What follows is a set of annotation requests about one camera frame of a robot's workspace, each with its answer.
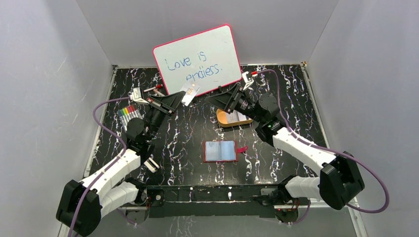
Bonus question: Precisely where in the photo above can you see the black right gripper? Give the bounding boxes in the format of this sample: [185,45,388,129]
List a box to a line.
[205,83,264,124]

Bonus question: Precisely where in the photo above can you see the orange oval tray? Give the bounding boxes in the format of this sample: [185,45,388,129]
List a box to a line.
[216,109,253,128]

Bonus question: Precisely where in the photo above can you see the red card holder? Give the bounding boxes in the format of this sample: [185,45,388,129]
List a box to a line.
[203,141,248,162]

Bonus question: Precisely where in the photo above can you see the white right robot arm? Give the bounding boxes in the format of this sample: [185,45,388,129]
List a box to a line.
[205,83,365,210]

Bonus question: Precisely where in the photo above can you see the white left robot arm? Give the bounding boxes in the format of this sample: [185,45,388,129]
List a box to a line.
[56,91,186,237]

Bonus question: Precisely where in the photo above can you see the white marker pen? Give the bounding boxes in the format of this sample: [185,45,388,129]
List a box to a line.
[153,89,165,97]

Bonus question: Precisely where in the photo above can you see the red capped marker pen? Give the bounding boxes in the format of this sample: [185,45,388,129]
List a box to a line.
[143,84,163,92]

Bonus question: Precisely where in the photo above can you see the pack of coloured markers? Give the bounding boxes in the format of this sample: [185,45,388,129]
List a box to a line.
[117,104,140,131]

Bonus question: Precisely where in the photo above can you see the pink framed whiteboard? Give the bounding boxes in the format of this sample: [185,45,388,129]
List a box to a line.
[153,24,242,95]

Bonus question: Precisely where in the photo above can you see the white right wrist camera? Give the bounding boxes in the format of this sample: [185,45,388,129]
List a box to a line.
[242,71,258,91]

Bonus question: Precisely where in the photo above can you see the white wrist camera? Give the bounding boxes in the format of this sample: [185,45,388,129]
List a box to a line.
[242,71,258,91]
[129,87,149,105]

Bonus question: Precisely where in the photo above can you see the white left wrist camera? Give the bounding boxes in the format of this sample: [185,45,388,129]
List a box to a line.
[129,87,149,105]

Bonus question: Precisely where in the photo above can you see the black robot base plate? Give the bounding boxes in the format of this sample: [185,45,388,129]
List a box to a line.
[116,185,310,223]

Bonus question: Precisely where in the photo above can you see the aluminium frame rail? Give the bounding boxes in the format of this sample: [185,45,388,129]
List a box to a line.
[59,185,369,237]

